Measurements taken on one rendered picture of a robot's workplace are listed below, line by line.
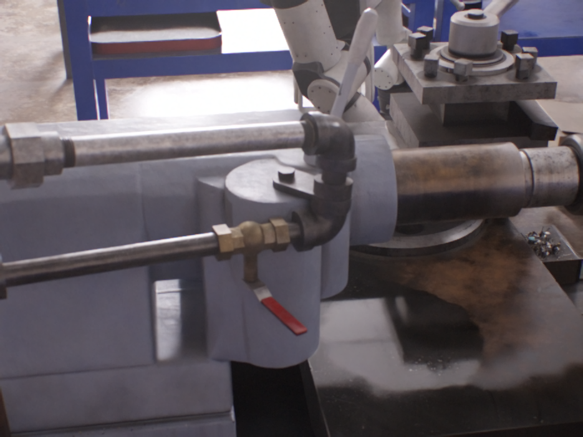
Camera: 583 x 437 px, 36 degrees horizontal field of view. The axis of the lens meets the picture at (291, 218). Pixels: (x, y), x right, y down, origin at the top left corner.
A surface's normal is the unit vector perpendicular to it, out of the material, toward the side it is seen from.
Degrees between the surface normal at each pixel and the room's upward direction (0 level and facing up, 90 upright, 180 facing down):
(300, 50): 108
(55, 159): 81
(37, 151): 56
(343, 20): 117
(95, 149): 63
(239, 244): 67
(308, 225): 45
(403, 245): 34
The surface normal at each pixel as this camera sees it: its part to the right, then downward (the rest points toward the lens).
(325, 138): 0.47, 0.28
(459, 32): -0.74, 0.32
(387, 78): -0.53, 0.63
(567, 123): 0.16, -0.87
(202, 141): 0.46, -0.03
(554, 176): 0.14, 0.05
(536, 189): 0.15, 0.34
